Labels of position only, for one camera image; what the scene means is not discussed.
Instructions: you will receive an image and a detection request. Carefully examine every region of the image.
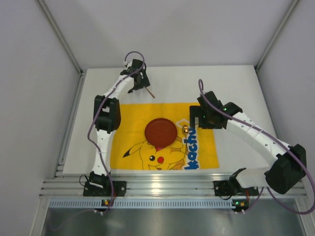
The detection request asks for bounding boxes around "gold spoon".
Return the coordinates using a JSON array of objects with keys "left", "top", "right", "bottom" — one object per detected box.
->
[{"left": 182, "top": 125, "right": 189, "bottom": 155}]

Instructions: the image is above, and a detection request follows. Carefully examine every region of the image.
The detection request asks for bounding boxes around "yellow Pikachu cloth placemat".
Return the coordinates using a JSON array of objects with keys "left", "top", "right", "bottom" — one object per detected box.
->
[{"left": 110, "top": 103, "right": 220, "bottom": 171}]

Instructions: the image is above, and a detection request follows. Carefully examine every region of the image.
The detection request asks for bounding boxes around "red round plastic plate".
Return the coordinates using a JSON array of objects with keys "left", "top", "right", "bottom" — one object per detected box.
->
[{"left": 144, "top": 118, "right": 178, "bottom": 148}]

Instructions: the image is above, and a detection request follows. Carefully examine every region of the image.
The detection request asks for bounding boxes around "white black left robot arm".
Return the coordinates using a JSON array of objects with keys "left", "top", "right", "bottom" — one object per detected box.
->
[{"left": 88, "top": 59, "right": 150, "bottom": 180}]

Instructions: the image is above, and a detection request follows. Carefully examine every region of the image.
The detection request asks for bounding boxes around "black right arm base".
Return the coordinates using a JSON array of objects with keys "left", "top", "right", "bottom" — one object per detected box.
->
[{"left": 213, "top": 180, "right": 259, "bottom": 198}]

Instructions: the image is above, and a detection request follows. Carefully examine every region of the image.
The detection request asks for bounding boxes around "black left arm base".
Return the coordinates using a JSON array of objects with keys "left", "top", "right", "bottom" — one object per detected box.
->
[{"left": 83, "top": 181, "right": 127, "bottom": 197}]

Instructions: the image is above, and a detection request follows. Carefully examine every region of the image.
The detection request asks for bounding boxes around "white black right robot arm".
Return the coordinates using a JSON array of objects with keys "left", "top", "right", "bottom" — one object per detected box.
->
[{"left": 189, "top": 91, "right": 307, "bottom": 194}]

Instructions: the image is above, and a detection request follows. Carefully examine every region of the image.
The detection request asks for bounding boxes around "slotted grey cable duct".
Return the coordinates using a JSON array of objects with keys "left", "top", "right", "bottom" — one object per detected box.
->
[{"left": 49, "top": 198, "right": 248, "bottom": 210}]

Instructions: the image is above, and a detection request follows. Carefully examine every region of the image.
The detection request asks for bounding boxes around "left aluminium frame post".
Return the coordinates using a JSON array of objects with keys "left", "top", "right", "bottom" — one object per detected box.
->
[{"left": 35, "top": 0, "right": 83, "bottom": 76}]

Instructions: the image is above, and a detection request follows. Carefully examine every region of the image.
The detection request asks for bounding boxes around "aluminium frame post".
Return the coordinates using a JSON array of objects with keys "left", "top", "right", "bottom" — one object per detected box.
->
[
  {"left": 254, "top": 0, "right": 301, "bottom": 73},
  {"left": 35, "top": 0, "right": 83, "bottom": 76}
]

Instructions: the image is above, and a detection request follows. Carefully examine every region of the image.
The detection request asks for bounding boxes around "aluminium mounting rail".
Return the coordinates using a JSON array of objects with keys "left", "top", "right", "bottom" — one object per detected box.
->
[{"left": 39, "top": 173, "right": 306, "bottom": 199}]

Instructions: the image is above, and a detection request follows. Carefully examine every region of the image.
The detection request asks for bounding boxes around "right aluminium frame post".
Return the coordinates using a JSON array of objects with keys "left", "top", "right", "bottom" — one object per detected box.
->
[{"left": 254, "top": 0, "right": 301, "bottom": 73}]

